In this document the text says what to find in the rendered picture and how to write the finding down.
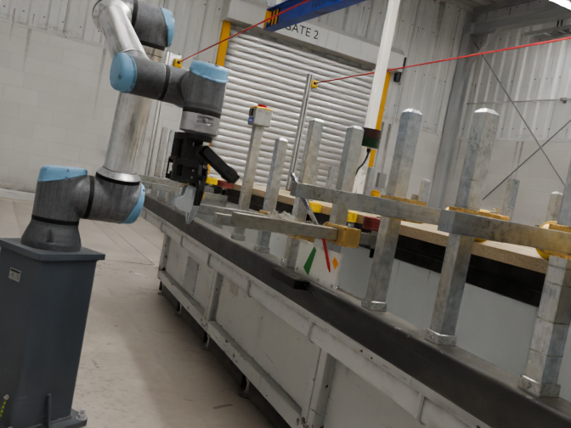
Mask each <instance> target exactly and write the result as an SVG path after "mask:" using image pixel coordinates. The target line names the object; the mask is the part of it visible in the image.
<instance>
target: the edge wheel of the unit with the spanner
mask: <svg viewBox="0 0 571 428"><path fill-rule="evenodd" d="M380 221H381V217H370V216H365V217H364V221H363V226H362V228H365V229H369V230H371V234H374V235H378V230H379V226H380ZM374 251H375V249H371V248H370V256H369V257H370V258H373V256H374Z"/></svg>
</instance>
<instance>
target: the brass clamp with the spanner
mask: <svg viewBox="0 0 571 428"><path fill-rule="evenodd" d="M322 226H325V227H330V228H337V229H338V231H337V236H336V240H333V239H325V240H326V241H329V242H331V243H333V244H336V245H340V246H344V247H350V248H356V249H358V246H359V238H360V234H361V230H360V229H356V228H347V226H344V225H339V224H335V223H331V222H325V223H324V224H323V225H322Z"/></svg>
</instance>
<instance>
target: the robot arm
mask: <svg viewBox="0 0 571 428"><path fill-rule="evenodd" d="M92 17H93V22H94V25H95V26H96V28H97V29H98V30H99V31H100V32H101V33H102V34H103V35H104V37H105V41H106V44H107V47H108V49H109V51H110V56H111V58H112V63H111V67H110V84H111V86H112V87H113V88H114V89H115V90H117V91H119V95H118V99H117V103H116V111H115V114H114V119H113V123H112V127H111V131H110V139H109V143H108V147H107V151H106V155H105V163H104V164H103V165H102V166H101V167H100V168H98V169H97V170H96V174H95V176H90V175H88V170H87V169H84V168H79V167H72V166H43V167H42V168H41V170H40V172H39V176H38V179H37V188H36V193H35V199H34V204H33V209H32V214H31V221H30V223H29V224H28V226H27V228H26V229H25V232H24V233H23V234H22V236H21V241H20V243H21V244H22V245H26V246H29V247H31V248H36V249H40V250H46V251H59V252H77V251H80V250H81V247H82V242H81V238H80V234H79V229H78V225H79V220H80V218H82V219H88V220H95V221H102V222H114V223H118V224H121V223H125V224H130V223H133V222H135V221H136V220H137V219H138V217H139V215H140V212H141V210H142V208H143V204H144V195H145V192H144V185H143V184H141V183H140V177H139V175H138V174H137V168H138V163H139V157H140V153H141V149H142V145H143V141H144V135H145V130H146V127H147V122H148V119H149V114H150V107H151V104H152V99H155V100H160V101H162V102H166V103H169V104H174V105H176V106H177V107H179V108H183V112H182V116H181V122H180V126H179V129H180V130H182V131H184V132H175V134H174V139H173V144H172V153H171V156H169V158H168V163H167V172H166V176H165V177H167V178H170V180H173V181H177V182H179V183H187V184H185V185H184V186H183V187H182V188H181V193H180V194H178V195H175V196H173V197H172V198H171V199H170V203H171V205H172V206H175V207H177V208H178V209H181V210H183V211H186V217H185V219H186V224H190V223H191V222H192V220H193V219H194V218H195V215H196V213H197V211H198V208H199V205H200V204H201V199H202V196H203V194H204V189H205V184H206V179H207V173H208V166H207V165H208V164H209V165H210V166H211V167H212V168H213V169H214V170H215V171H216V172H217V173H218V174H220V175H221V178H222V179H223V180H224V181H225V182H226V183H233V184H235V183H236V181H237V180H238V179H239V178H240V176H239V175H238V172H237V171H236V170H235V169H233V168H232V167H231V166H229V165H228V164H227V163H226V162H225V161H224V160H222V159H221V158H220V157H219V156H218V155H217V154H216V153H215V152H214V151H213V150H212V149H211V148H210V147H209V146H208V145H203V142H205V143H212V138H211V137H216V136H217V135H218V127H219V122H220V117H221V113H222V108H223V99H224V94H225V89H226V84H227V82H228V74H229V73H228V70H227V69H226V68H224V67H222V66H220V65H215V64H211V63H207V62H203V61H199V60H193V61H192V62H191V64H190V66H189V70H184V69H181V68H178V67H174V66H171V65H166V64H162V63H161V59H162V55H163V53H164V51H165V47H166V48H167V47H170V46H171V45H172V40H173V37H174V30H175V23H174V17H173V14H172V12H171V11H169V10H167V9H164V8H162V7H160V6H155V5H152V4H149V3H145V2H142V1H139V0H98V1H97V2H96V3H95V4H94V6H93V12H92ZM193 143H194V146H193ZM170 162H171V163H173V164H172V170H171V171H170V172H169V173H168V168H169V163H170ZM188 183H189V184H188Z"/></svg>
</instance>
